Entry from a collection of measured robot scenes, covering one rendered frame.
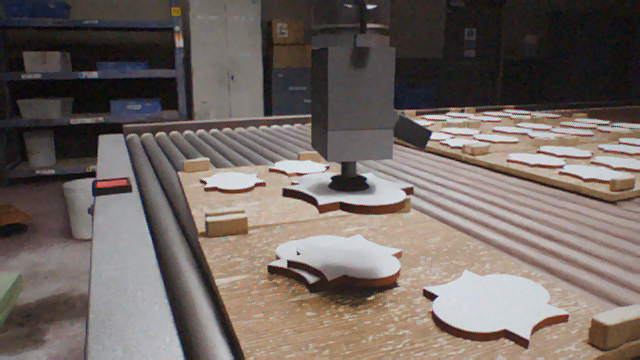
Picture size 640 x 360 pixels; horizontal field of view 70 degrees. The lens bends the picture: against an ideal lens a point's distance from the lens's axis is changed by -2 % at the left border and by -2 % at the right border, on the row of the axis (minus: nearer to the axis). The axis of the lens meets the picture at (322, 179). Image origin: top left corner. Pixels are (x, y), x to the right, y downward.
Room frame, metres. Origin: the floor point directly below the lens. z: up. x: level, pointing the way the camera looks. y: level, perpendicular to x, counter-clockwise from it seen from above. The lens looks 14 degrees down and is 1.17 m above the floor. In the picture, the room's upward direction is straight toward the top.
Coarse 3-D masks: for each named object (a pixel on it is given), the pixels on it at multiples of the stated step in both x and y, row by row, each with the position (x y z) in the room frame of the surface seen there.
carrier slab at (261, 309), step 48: (240, 240) 0.59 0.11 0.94; (288, 240) 0.59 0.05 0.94; (384, 240) 0.59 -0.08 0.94; (432, 240) 0.59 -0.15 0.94; (240, 288) 0.45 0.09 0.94; (288, 288) 0.45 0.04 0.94; (336, 288) 0.45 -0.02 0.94; (384, 288) 0.45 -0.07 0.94; (240, 336) 0.36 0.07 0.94; (288, 336) 0.36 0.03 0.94; (336, 336) 0.36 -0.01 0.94; (384, 336) 0.36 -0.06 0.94; (432, 336) 0.36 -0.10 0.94; (576, 336) 0.36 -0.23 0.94
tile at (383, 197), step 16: (304, 176) 0.51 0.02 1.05; (320, 176) 0.51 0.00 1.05; (368, 176) 0.51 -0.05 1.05; (288, 192) 0.46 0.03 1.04; (304, 192) 0.44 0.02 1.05; (320, 192) 0.44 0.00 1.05; (336, 192) 0.44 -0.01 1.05; (352, 192) 0.44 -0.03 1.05; (368, 192) 0.44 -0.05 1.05; (384, 192) 0.44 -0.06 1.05; (400, 192) 0.44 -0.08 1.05; (320, 208) 0.40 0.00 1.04; (336, 208) 0.41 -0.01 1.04; (352, 208) 0.41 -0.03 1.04; (368, 208) 0.40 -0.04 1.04; (384, 208) 0.40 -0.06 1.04; (400, 208) 0.42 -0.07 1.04
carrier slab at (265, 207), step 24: (216, 168) 1.03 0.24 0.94; (240, 168) 1.04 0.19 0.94; (264, 168) 1.04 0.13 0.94; (336, 168) 1.04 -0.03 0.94; (192, 192) 0.83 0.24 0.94; (216, 192) 0.83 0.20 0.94; (264, 192) 0.83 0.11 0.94; (192, 216) 0.70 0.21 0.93; (264, 216) 0.69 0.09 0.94; (288, 216) 0.69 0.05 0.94; (312, 216) 0.69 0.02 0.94; (336, 216) 0.70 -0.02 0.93
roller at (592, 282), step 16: (256, 128) 1.83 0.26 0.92; (288, 144) 1.46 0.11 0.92; (416, 208) 0.82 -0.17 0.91; (432, 208) 0.79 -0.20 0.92; (448, 224) 0.73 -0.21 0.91; (464, 224) 0.71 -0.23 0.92; (480, 240) 0.66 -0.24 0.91; (496, 240) 0.64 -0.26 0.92; (512, 240) 0.63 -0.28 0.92; (528, 256) 0.59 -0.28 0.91; (544, 256) 0.57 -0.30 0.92; (560, 272) 0.54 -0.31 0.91; (576, 272) 0.53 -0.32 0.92; (592, 272) 0.52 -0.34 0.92; (592, 288) 0.50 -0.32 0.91; (608, 288) 0.48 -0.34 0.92; (624, 288) 0.48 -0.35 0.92; (624, 304) 0.46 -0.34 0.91
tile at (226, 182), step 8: (216, 176) 0.92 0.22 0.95; (224, 176) 0.92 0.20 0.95; (232, 176) 0.92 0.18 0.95; (240, 176) 0.92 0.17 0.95; (248, 176) 0.92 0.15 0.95; (256, 176) 0.93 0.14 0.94; (208, 184) 0.85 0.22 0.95; (216, 184) 0.85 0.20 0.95; (224, 184) 0.85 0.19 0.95; (232, 184) 0.85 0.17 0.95; (240, 184) 0.85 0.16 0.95; (248, 184) 0.85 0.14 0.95; (256, 184) 0.87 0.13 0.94; (264, 184) 0.88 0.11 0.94; (224, 192) 0.83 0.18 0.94; (232, 192) 0.82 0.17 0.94; (240, 192) 0.83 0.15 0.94; (248, 192) 0.84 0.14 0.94
